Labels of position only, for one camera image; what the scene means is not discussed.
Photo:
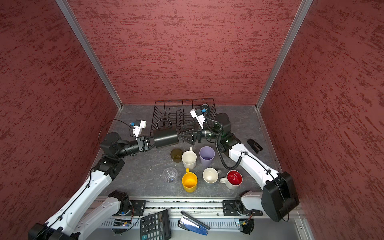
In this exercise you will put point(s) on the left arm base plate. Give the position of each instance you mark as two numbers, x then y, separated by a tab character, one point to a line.
132	208

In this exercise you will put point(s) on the yellow mug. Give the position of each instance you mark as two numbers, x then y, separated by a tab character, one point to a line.
189	181

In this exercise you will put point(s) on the white ceramic mug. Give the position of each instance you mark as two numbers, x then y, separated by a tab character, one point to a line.
189	159

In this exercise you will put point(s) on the black small object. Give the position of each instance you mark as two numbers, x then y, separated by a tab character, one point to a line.
256	147

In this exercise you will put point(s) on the left circuit board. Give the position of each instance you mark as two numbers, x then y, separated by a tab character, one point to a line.
119	223

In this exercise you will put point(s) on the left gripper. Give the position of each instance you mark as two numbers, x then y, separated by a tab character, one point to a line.
144	145

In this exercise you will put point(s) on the black wire dish rack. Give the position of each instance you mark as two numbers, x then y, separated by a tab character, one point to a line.
175	113

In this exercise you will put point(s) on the black mug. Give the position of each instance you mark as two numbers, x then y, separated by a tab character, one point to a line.
165	137

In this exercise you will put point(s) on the white mug red inside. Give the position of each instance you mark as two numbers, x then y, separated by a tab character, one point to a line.
233	180

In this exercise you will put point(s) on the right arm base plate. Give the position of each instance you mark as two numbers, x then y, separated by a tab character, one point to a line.
235	208

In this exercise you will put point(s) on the lilac plastic cup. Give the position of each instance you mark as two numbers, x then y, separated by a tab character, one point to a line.
207	155

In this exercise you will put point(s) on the circuit board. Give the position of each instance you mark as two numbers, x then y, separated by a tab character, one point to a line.
247	226
119	223

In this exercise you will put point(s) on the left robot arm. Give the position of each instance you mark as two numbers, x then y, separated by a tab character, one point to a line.
71	222

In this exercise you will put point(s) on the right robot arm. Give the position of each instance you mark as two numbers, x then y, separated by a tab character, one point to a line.
279	195

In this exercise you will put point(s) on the right circuit board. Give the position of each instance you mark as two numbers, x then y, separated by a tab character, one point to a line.
247	226

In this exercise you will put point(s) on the black calculator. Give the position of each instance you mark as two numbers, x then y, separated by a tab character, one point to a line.
156	226

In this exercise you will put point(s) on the cream white mug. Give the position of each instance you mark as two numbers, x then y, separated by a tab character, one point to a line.
211	175

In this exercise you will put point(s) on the clear glass cup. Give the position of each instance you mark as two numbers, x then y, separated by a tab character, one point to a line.
170	175

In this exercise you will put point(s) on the blue black stapler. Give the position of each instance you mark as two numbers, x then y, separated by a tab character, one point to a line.
189	223

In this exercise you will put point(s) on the olive green glass cup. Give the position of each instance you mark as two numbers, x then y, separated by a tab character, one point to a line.
176	155

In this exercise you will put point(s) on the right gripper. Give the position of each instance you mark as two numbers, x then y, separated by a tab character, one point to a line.
196	135

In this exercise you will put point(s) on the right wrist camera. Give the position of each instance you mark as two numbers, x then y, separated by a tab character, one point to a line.
198	114

